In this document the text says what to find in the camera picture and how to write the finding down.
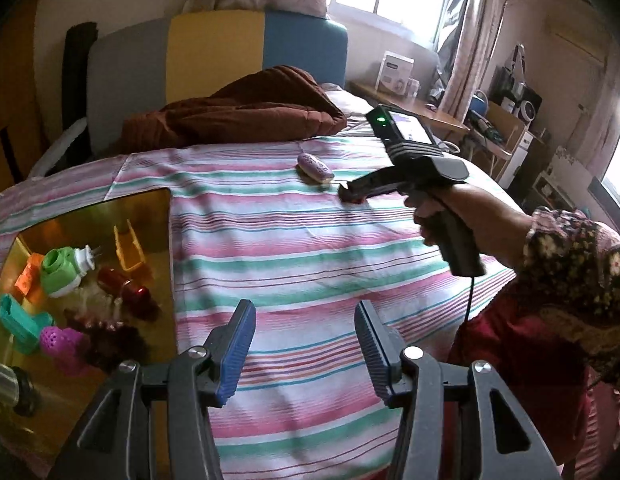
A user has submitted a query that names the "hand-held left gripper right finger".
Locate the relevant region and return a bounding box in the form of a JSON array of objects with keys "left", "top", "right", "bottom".
[{"left": 354, "top": 300, "right": 563, "bottom": 480}]

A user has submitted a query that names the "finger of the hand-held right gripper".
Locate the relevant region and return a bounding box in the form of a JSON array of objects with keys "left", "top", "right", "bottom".
[{"left": 338, "top": 180, "right": 391, "bottom": 207}]

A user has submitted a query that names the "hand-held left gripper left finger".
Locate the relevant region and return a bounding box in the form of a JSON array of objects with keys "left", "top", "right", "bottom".
[{"left": 47, "top": 299, "right": 257, "bottom": 480}]

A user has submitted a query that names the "purple oval case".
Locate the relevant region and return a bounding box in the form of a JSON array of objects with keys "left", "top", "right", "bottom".
[{"left": 296, "top": 153, "right": 336, "bottom": 184}]

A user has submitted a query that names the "brown hair claw clip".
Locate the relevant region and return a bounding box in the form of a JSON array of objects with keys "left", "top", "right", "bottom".
[{"left": 65, "top": 305, "right": 152, "bottom": 372}]

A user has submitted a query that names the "red metallic cylinder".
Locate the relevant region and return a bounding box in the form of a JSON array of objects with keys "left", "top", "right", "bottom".
[{"left": 96, "top": 266, "right": 162, "bottom": 317}]

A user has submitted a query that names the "yellow toy chair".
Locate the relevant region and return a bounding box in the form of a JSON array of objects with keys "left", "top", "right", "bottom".
[{"left": 113, "top": 219, "right": 152, "bottom": 274}]

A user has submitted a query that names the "magenta perforated plastic cup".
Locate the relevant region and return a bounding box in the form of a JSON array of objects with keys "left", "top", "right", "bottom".
[{"left": 38, "top": 325, "right": 94, "bottom": 379}]

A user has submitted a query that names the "yellow transparent bin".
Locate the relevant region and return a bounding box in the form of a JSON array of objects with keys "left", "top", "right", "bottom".
[{"left": 0, "top": 188, "right": 178, "bottom": 480}]

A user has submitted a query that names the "green white plug-in device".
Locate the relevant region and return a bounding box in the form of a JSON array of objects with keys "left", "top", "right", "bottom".
[{"left": 40, "top": 244, "right": 104, "bottom": 299}]

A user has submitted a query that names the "teal plastic holder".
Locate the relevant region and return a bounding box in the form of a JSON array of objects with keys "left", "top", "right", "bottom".
[{"left": 0, "top": 294, "right": 54, "bottom": 356}]

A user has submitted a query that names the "orange plastic block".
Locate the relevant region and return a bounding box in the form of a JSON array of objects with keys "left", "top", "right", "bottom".
[{"left": 12, "top": 252, "right": 47, "bottom": 307}]

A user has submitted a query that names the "silver metal cup black rim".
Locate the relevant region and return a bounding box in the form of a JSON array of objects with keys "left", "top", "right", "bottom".
[{"left": 0, "top": 364, "right": 42, "bottom": 418}]

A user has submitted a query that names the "person's floral sleeved forearm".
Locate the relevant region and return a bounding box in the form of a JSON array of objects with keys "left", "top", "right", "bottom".
[{"left": 519, "top": 206, "right": 620, "bottom": 378}]

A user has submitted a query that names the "person's right hand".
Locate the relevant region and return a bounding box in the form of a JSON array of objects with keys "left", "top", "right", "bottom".
[{"left": 404, "top": 182, "right": 535, "bottom": 272}]

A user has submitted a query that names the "wooden desk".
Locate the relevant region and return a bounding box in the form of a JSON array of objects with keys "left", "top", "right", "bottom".
[{"left": 350, "top": 80, "right": 472, "bottom": 135}]

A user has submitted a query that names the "wooden shelf unit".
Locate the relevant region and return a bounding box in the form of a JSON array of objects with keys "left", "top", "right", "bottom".
[{"left": 469, "top": 102, "right": 535, "bottom": 183}]

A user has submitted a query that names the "white carton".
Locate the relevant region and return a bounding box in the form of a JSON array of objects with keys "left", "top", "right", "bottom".
[{"left": 379, "top": 51, "right": 416, "bottom": 94}]

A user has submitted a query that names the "white pillow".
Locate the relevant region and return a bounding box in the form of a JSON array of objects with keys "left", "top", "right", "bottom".
[{"left": 322, "top": 87, "right": 372, "bottom": 117}]

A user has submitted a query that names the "black speaker set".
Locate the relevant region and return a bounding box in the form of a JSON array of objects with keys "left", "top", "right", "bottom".
[{"left": 491, "top": 67, "right": 544, "bottom": 122}]

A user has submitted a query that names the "patterned curtain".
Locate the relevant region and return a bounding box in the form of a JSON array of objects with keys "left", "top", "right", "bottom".
[{"left": 434, "top": 0, "right": 502, "bottom": 122}]

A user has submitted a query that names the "brown quilted blanket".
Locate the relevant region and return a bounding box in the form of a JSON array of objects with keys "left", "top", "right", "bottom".
[{"left": 121, "top": 65, "right": 348, "bottom": 153}]

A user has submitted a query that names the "person's red clothing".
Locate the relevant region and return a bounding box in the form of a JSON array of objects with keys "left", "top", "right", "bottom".
[{"left": 447, "top": 280, "right": 593, "bottom": 480}]

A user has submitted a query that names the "grey yellow blue headboard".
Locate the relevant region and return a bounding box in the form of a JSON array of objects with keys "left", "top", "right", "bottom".
[{"left": 86, "top": 10, "right": 348, "bottom": 161}]

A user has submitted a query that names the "yellow wooden cabinet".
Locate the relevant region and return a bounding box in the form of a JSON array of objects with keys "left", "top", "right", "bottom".
[{"left": 0, "top": 0, "right": 47, "bottom": 191}]

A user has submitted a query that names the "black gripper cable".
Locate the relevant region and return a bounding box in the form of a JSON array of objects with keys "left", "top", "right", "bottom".
[{"left": 449, "top": 274, "right": 475, "bottom": 357}]

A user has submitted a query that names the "white bed rail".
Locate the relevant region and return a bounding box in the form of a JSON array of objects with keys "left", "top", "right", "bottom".
[{"left": 27, "top": 117, "right": 89, "bottom": 179}]

